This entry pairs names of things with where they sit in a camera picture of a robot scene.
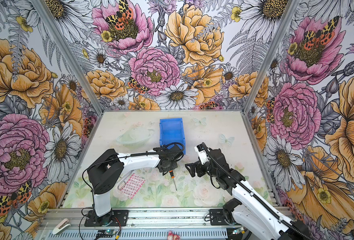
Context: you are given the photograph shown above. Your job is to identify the orange black screwdriver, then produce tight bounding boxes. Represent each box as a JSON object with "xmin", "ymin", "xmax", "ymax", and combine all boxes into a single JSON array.
[{"xmin": 169, "ymin": 171, "xmax": 177, "ymax": 191}]

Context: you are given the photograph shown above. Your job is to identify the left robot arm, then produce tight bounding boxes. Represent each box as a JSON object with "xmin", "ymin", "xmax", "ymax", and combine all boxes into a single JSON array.
[{"xmin": 84, "ymin": 143, "xmax": 185, "ymax": 217}]

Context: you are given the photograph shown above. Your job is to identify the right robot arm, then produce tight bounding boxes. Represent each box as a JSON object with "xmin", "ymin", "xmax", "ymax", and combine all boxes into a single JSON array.
[{"xmin": 185, "ymin": 143, "xmax": 312, "ymax": 240}]

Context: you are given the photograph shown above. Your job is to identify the blue plastic bin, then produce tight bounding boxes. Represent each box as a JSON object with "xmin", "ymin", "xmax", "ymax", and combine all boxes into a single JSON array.
[{"xmin": 160, "ymin": 118, "xmax": 186, "ymax": 147}]

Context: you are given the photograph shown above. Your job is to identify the pink patterned card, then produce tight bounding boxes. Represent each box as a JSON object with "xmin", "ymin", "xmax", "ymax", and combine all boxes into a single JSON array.
[{"xmin": 121, "ymin": 174, "xmax": 146, "ymax": 200}]

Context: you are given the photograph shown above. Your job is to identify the right circuit board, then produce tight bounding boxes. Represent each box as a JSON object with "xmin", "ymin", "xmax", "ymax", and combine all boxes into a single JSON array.
[{"xmin": 232, "ymin": 227, "xmax": 246, "ymax": 235}]

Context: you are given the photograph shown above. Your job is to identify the pink small object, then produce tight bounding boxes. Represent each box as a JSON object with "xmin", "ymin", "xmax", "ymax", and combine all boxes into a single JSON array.
[{"xmin": 167, "ymin": 231, "xmax": 180, "ymax": 240}]

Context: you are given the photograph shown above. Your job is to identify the small green circuit board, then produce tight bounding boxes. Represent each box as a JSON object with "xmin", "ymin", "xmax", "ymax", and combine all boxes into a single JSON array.
[{"xmin": 96, "ymin": 229, "xmax": 118, "ymax": 239}]

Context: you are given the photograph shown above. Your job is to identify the white stapler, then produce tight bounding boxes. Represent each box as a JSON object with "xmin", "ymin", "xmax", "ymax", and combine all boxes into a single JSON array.
[{"xmin": 52, "ymin": 218, "xmax": 71, "ymax": 235}]

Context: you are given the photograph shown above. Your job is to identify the metal wire tongs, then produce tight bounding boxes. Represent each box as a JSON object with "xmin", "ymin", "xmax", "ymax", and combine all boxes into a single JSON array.
[{"xmin": 117, "ymin": 171, "xmax": 133, "ymax": 191}]

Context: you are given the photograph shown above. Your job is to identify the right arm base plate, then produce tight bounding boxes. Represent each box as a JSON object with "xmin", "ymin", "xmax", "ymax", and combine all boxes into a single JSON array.
[{"xmin": 205, "ymin": 209, "xmax": 235, "ymax": 226}]

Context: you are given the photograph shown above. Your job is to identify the aluminium front rail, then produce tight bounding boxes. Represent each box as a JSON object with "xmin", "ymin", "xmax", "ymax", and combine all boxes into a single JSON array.
[{"xmin": 35, "ymin": 206, "xmax": 301, "ymax": 240}]

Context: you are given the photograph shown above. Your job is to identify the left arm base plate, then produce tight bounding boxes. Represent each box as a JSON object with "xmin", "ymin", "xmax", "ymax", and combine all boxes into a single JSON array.
[{"xmin": 84, "ymin": 210, "xmax": 129, "ymax": 227}]

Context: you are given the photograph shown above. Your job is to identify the right aluminium frame post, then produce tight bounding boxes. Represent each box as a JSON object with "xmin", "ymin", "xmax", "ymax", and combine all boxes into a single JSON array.
[{"xmin": 243, "ymin": 1, "xmax": 300, "ymax": 115}]

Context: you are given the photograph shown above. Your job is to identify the aluminium frame post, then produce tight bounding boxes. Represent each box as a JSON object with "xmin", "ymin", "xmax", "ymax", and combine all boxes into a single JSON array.
[
  {"xmin": 32, "ymin": 1, "xmax": 104, "ymax": 117},
  {"xmin": 243, "ymin": 1, "xmax": 300, "ymax": 115}
]

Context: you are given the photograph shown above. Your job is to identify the left aluminium frame post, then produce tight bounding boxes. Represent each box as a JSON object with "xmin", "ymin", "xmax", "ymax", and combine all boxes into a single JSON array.
[{"xmin": 32, "ymin": 1, "xmax": 104, "ymax": 117}]

